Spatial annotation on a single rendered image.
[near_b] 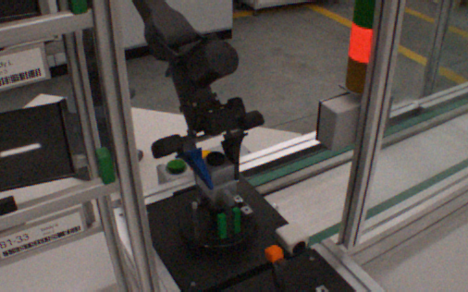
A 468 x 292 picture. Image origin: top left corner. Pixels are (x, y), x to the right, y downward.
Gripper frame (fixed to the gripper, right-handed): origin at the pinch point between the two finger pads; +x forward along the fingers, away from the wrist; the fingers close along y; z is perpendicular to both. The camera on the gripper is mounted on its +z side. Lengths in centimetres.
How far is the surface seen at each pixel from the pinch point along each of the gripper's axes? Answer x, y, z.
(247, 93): -35, 130, -225
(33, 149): -7.6, -27.9, 25.5
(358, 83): -5.0, 16.7, 19.6
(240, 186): 6.1, 9.6, -16.1
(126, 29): -120, 77, -288
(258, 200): 9.6, 10.4, -11.5
